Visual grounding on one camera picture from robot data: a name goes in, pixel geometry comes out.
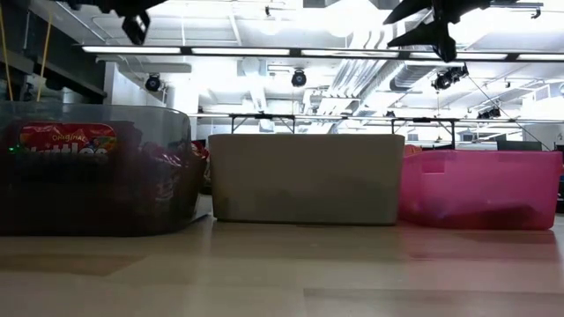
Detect black table leg frame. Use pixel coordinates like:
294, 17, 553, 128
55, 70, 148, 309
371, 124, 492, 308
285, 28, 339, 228
390, 116, 458, 151
228, 113, 297, 135

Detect red translucent plastic bin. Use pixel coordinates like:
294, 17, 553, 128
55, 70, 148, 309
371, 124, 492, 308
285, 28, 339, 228
396, 149, 564, 231

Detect silver ventilation duct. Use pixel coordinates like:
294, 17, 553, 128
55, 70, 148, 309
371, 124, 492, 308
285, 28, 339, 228
390, 0, 490, 92

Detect red Skittles candy pack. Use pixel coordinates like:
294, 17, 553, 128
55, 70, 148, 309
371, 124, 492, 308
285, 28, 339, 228
140, 139, 210, 177
18, 122, 119, 156

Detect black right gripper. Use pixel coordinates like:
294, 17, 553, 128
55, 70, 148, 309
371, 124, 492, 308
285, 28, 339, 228
382, 0, 493, 63

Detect dark translucent plastic bin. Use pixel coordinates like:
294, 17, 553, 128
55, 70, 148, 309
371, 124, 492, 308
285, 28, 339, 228
0, 100, 209, 238

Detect LED light bar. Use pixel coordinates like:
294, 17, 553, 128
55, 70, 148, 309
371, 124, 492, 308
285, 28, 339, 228
81, 45, 564, 63

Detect yellow extension cable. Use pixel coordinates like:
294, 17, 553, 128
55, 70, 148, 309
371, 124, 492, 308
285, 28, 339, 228
35, 0, 55, 103

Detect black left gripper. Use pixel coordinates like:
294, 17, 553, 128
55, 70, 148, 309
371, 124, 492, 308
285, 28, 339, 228
56, 0, 167, 46

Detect black monitor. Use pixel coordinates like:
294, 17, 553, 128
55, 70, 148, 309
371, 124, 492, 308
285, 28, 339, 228
496, 140, 544, 152

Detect black spotlight cluster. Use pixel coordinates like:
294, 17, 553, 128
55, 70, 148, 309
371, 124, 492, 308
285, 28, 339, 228
430, 64, 471, 92

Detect light grey plastic bin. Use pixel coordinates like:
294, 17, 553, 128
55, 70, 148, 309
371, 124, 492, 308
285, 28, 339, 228
207, 133, 405, 227

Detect black ceiling rail fixture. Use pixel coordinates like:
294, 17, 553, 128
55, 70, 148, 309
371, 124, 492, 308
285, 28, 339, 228
488, 1, 545, 21

